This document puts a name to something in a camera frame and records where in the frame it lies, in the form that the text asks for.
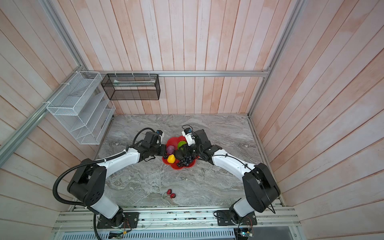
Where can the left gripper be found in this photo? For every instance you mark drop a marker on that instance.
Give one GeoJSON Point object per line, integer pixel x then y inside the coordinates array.
{"type": "Point", "coordinates": [162, 150]}

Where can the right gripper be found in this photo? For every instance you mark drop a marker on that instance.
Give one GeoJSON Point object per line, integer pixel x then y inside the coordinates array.
{"type": "Point", "coordinates": [186, 151]}

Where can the purple round fruit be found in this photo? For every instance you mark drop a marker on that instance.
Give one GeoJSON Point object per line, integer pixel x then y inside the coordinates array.
{"type": "Point", "coordinates": [170, 150]}

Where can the black grape bunch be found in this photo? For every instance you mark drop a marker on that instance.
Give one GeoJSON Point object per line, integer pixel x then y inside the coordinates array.
{"type": "Point", "coordinates": [186, 162]}

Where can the green bumpy custard apple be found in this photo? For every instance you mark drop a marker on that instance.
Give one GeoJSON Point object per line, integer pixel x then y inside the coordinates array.
{"type": "Point", "coordinates": [181, 143]}

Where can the yellow lemon fruit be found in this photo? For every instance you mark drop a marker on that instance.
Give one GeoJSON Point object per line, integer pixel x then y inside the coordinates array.
{"type": "Point", "coordinates": [171, 159]}

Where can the red cherries pair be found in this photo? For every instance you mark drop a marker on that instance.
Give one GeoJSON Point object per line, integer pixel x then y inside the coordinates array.
{"type": "Point", "coordinates": [169, 194]}

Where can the dark avocado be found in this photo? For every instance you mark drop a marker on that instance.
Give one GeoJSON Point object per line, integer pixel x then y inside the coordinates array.
{"type": "Point", "coordinates": [179, 155]}

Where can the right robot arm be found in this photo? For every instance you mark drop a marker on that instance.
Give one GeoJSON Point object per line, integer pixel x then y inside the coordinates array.
{"type": "Point", "coordinates": [260, 186]}

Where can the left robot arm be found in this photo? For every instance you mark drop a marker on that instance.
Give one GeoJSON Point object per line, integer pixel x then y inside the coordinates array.
{"type": "Point", "coordinates": [88, 182]}

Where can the red flower-shaped fruit bowl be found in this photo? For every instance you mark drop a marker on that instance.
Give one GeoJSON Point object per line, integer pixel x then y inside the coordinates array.
{"type": "Point", "coordinates": [174, 142]}

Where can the green circuit board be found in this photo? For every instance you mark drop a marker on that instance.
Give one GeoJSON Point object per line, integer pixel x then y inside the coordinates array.
{"type": "Point", "coordinates": [116, 235]}

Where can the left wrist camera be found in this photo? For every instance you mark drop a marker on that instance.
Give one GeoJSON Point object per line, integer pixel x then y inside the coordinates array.
{"type": "Point", "coordinates": [160, 133]}

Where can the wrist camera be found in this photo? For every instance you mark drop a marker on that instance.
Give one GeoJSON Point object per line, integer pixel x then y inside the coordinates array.
{"type": "Point", "coordinates": [188, 135]}
{"type": "Point", "coordinates": [160, 133]}

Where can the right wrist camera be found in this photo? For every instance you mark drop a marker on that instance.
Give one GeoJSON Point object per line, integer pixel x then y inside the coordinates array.
{"type": "Point", "coordinates": [188, 135]}

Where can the aluminium front rail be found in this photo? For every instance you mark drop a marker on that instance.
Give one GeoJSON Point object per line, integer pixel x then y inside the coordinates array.
{"type": "Point", "coordinates": [81, 220]}

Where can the black wire mesh basket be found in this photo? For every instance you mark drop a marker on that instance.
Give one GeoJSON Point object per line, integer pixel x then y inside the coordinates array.
{"type": "Point", "coordinates": [132, 87]}

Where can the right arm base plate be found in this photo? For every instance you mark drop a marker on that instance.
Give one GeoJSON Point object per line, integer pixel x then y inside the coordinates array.
{"type": "Point", "coordinates": [230, 218]}

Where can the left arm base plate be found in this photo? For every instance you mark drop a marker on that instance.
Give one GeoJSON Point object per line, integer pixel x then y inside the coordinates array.
{"type": "Point", "coordinates": [128, 220]}

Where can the white wire mesh shelf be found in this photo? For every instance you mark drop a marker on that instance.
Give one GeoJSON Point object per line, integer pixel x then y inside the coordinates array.
{"type": "Point", "coordinates": [82, 109]}

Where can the aluminium back frame bar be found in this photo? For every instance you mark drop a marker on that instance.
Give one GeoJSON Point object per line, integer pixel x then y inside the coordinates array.
{"type": "Point", "coordinates": [224, 73]}

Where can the aluminium frame bar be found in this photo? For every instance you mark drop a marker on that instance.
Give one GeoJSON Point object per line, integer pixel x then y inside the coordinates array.
{"type": "Point", "coordinates": [224, 73]}
{"type": "Point", "coordinates": [282, 24]}
{"type": "Point", "coordinates": [21, 134]}

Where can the aluminium left frame bar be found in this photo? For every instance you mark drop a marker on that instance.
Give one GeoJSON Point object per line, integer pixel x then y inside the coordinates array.
{"type": "Point", "coordinates": [21, 134]}

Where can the aluminium right frame bar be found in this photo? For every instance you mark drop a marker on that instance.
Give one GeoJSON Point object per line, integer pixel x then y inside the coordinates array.
{"type": "Point", "coordinates": [282, 24]}

